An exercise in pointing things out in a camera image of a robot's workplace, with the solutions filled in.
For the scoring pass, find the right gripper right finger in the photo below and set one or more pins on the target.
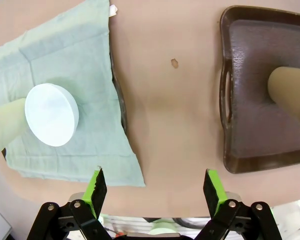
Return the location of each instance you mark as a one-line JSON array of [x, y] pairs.
[[212, 192]]

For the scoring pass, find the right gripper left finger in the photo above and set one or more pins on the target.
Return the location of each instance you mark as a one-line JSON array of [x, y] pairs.
[[100, 192]]

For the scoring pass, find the light blue bowl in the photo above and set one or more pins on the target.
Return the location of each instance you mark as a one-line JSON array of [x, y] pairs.
[[50, 115]]

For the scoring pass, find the tall pale green cup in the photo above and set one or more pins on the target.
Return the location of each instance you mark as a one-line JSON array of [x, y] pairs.
[[5, 125]]

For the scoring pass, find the tall brown cup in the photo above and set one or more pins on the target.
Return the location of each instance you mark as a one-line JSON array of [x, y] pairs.
[[290, 92]]

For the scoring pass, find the green cloth mat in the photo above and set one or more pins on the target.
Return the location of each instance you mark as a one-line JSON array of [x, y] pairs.
[[72, 50]]

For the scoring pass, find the small dark brown tray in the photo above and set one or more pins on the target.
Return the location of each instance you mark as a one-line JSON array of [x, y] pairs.
[[250, 135]]

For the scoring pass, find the pale green bowl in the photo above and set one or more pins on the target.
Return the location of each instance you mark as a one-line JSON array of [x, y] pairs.
[[162, 227]]

